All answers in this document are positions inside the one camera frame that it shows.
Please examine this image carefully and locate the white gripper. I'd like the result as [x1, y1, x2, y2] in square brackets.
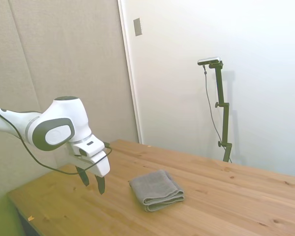
[68, 144, 111, 196]

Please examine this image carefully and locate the grey towel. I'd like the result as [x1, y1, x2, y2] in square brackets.
[128, 169, 185, 212]

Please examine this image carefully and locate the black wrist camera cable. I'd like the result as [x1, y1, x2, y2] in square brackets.
[0, 106, 113, 176]

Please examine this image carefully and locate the white door frame trim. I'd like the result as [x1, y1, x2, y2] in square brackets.
[117, 0, 144, 145]

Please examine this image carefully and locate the dark green camera stand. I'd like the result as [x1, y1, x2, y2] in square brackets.
[208, 61, 233, 163]

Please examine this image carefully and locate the grey wall switch plate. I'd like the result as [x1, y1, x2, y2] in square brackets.
[133, 17, 143, 37]

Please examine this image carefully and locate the silver exterior camera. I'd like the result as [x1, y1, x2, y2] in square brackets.
[197, 56, 222, 66]

